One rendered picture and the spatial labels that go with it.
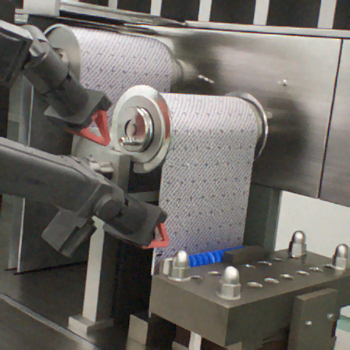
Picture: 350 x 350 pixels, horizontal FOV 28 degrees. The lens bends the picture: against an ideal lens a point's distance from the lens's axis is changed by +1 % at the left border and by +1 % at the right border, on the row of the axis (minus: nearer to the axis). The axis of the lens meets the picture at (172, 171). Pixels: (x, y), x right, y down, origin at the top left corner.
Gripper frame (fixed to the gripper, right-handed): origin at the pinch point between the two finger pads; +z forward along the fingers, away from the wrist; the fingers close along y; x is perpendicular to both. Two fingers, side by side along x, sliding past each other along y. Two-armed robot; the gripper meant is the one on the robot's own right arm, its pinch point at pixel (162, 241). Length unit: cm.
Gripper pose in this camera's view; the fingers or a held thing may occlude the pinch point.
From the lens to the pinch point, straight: 119.3
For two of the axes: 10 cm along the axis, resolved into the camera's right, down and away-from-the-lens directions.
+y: 7.1, 1.8, -6.8
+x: 4.4, -8.7, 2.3
